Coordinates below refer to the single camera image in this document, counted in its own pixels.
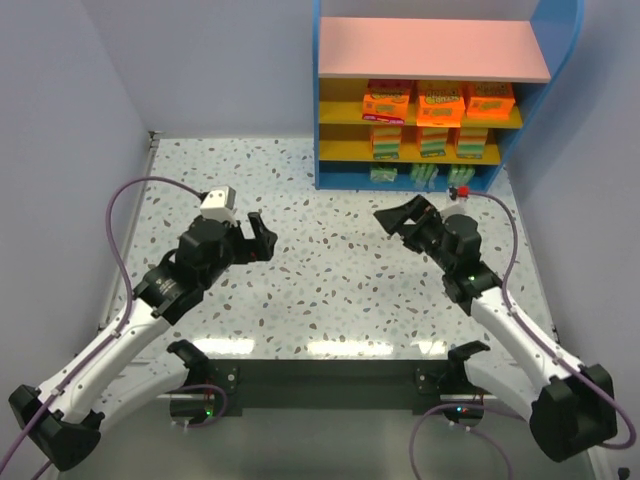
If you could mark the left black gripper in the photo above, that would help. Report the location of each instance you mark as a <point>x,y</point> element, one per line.
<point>245,244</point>

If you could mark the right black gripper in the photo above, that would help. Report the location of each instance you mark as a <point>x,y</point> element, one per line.
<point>415,226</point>

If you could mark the blue sponge pack front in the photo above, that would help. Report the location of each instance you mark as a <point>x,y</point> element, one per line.
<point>423,176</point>

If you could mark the blue sponge pack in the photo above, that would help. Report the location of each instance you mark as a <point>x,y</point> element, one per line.
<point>460,175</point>
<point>383,174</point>
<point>423,176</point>

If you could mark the orange green sponge box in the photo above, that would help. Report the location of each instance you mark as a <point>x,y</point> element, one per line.
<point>385,142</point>

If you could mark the orange yellow sponge box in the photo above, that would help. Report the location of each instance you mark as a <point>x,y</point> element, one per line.
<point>432,141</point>

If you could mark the pink sponge box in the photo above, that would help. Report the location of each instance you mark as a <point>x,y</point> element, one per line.
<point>387,101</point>

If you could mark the orange Scrub Daddy box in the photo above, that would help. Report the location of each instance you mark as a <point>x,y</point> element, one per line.
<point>489,100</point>

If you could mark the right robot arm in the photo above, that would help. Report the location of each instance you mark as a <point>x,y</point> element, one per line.
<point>567,404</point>

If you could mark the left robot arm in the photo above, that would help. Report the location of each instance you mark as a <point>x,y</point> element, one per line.
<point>59,415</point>

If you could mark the blue shelf unit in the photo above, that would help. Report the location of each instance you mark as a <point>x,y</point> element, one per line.
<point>349,51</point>

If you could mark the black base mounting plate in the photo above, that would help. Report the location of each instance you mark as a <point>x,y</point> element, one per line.
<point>410,385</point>

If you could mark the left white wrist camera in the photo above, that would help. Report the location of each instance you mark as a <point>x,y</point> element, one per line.
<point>219,205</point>

